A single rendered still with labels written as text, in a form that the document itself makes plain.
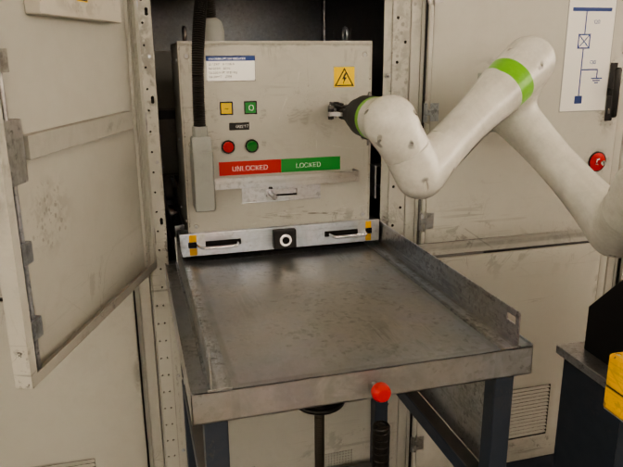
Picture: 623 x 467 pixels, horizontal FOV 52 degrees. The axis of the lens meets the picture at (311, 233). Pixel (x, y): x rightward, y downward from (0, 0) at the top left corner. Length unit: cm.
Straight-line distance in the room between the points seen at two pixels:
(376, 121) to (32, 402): 112
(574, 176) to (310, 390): 85
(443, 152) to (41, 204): 78
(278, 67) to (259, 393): 86
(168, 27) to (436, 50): 102
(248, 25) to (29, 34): 132
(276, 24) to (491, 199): 104
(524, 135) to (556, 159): 10
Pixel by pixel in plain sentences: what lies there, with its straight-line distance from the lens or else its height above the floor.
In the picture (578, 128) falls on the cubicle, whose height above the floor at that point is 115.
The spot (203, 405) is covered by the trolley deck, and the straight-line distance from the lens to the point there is 107.
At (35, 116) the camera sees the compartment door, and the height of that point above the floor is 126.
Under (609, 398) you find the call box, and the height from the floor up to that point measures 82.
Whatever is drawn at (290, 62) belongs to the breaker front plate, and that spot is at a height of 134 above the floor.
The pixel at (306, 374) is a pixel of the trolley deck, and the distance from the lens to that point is 110.
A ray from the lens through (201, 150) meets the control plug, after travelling 152.
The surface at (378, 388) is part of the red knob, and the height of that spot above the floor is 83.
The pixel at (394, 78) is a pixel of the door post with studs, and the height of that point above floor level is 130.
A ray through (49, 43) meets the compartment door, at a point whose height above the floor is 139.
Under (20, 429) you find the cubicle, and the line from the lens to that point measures 186.
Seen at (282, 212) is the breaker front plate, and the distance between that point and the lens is 169.
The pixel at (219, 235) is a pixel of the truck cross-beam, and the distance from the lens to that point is 166.
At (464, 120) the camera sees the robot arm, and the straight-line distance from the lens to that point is 143.
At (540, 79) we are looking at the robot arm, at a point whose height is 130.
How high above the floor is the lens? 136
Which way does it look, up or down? 16 degrees down
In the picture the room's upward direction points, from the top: straight up
